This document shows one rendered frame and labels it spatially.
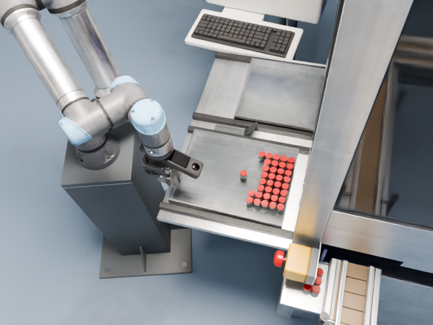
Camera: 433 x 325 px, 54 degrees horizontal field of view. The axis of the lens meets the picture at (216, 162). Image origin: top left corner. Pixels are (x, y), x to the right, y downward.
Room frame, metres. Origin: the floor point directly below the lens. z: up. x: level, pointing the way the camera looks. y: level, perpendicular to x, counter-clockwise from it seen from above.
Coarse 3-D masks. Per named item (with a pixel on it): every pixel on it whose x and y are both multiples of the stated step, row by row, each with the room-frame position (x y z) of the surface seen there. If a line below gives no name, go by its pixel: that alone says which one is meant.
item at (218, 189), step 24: (192, 144) 0.75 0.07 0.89; (216, 144) 0.74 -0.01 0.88; (240, 144) 0.73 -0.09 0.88; (264, 144) 0.70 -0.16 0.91; (216, 168) 0.65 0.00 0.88; (240, 168) 0.64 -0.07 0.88; (192, 192) 0.59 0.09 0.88; (216, 192) 0.57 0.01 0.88; (240, 192) 0.56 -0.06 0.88; (288, 192) 0.54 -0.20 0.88; (240, 216) 0.47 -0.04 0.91; (264, 216) 0.47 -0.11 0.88
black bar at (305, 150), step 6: (192, 126) 0.82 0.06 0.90; (192, 132) 0.80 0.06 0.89; (216, 132) 0.78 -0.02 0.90; (222, 132) 0.77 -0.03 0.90; (228, 132) 0.77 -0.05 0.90; (246, 138) 0.74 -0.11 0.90; (252, 138) 0.73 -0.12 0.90; (258, 138) 0.73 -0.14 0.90; (282, 144) 0.69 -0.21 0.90; (288, 144) 0.69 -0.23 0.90; (294, 144) 0.69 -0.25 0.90; (300, 150) 0.66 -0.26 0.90; (306, 150) 0.66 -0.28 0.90
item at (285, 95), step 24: (264, 72) 1.01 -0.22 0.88; (288, 72) 1.00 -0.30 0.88; (312, 72) 0.97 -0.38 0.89; (240, 96) 0.90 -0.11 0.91; (264, 96) 0.91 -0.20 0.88; (288, 96) 0.89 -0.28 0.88; (312, 96) 0.88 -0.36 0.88; (264, 120) 0.79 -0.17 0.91; (288, 120) 0.79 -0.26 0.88; (312, 120) 0.78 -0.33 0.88
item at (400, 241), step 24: (336, 24) 0.85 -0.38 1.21; (312, 144) 0.50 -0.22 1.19; (336, 216) 0.32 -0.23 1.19; (360, 216) 0.30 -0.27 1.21; (336, 240) 0.31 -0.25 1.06; (360, 240) 0.29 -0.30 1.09; (384, 240) 0.27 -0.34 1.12; (408, 240) 0.26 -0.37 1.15; (432, 240) 0.24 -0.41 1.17; (408, 264) 0.24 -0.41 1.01; (432, 264) 0.23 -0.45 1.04
